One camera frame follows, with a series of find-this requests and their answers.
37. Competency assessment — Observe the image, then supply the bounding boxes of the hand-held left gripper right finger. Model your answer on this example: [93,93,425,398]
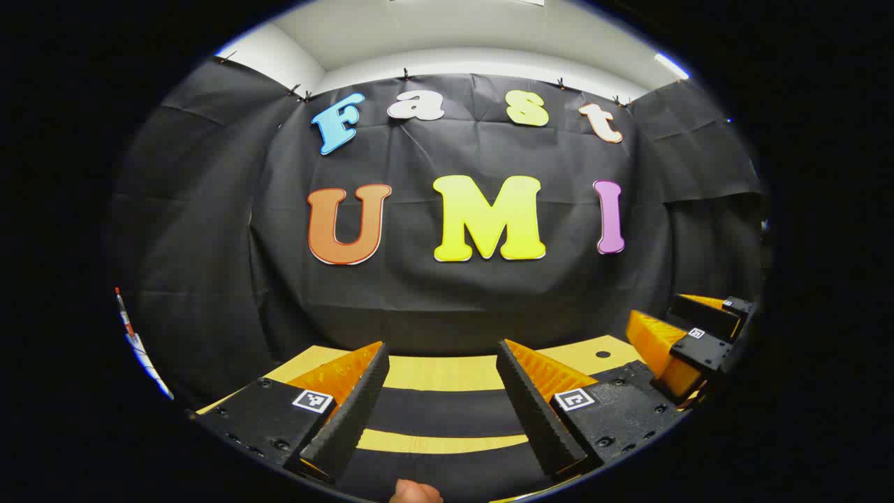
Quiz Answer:
[496,339,691,480]

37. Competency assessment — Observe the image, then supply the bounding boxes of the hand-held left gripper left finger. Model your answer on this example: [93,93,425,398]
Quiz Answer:
[187,341,390,484]

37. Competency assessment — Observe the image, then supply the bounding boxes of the black jeans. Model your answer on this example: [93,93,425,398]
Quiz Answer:
[334,362,652,502]

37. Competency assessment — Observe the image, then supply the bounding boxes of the black backdrop cloth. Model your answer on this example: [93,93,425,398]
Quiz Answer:
[112,57,769,406]

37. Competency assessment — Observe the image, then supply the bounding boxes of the ceiling light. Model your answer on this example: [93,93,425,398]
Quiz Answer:
[654,52,691,80]

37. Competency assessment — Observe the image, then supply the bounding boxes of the row of black cloth clips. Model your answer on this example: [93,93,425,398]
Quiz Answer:
[217,50,636,109]

